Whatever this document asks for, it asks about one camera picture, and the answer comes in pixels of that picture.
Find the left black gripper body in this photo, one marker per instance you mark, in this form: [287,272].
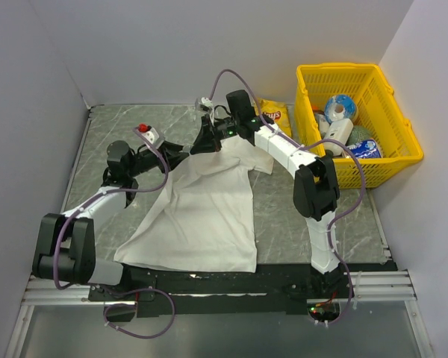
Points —
[151,159]

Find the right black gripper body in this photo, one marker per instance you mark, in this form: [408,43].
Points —
[224,129]

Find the white t-shirt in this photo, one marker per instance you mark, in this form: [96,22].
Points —
[203,218]

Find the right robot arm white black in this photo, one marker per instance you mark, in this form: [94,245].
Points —
[315,188]

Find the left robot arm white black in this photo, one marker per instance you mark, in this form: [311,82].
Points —
[66,246]

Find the yellow Lays chips bag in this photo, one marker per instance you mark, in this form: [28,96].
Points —
[278,112]

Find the white plastic bottle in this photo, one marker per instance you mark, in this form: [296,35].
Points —
[339,131]

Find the blue white tape roll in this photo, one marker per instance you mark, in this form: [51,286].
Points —
[340,107]

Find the green round melon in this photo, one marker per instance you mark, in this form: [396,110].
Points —
[358,134]

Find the blue white snack packet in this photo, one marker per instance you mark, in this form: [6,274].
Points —
[366,149]

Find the yellow plastic basket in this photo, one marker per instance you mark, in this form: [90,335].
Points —
[378,112]

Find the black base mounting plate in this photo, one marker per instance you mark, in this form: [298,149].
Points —
[272,288]

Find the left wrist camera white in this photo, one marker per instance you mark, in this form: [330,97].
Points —
[151,135]

